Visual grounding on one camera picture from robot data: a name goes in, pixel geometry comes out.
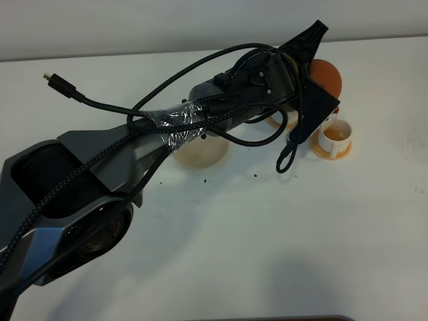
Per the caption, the large round beige trivet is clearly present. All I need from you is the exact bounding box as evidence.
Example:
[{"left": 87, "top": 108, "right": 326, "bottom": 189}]
[{"left": 173, "top": 136, "right": 229, "bottom": 169}]

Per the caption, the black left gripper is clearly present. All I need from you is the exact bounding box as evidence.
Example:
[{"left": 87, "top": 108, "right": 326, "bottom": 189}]
[{"left": 230, "top": 20, "right": 329, "bottom": 104}]

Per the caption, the black braided cable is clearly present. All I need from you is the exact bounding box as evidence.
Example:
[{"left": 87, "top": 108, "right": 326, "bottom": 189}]
[{"left": 0, "top": 42, "right": 306, "bottom": 268}]

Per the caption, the far round wooden coaster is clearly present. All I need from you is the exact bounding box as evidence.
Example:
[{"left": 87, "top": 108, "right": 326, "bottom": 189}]
[{"left": 267, "top": 116, "right": 298, "bottom": 130}]

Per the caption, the near round wooden coaster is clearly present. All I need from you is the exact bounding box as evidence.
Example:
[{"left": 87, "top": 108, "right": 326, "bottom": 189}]
[{"left": 310, "top": 130, "right": 352, "bottom": 161}]

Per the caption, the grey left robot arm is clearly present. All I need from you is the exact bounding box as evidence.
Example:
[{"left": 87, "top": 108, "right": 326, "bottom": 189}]
[{"left": 1, "top": 21, "right": 338, "bottom": 320}]

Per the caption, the near white teacup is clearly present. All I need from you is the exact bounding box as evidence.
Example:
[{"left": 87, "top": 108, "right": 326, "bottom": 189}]
[{"left": 318, "top": 118, "right": 352, "bottom": 158}]

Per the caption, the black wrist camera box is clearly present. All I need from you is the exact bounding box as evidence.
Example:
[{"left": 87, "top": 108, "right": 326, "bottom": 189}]
[{"left": 288, "top": 79, "right": 340, "bottom": 144}]

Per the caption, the brown clay teapot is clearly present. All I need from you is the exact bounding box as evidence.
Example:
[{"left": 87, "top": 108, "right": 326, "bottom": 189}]
[{"left": 310, "top": 59, "right": 342, "bottom": 99}]

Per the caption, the round wooden coaster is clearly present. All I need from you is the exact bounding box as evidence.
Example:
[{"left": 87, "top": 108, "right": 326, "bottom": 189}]
[
  {"left": 267, "top": 116, "right": 298, "bottom": 130},
  {"left": 310, "top": 130, "right": 352, "bottom": 161}
]

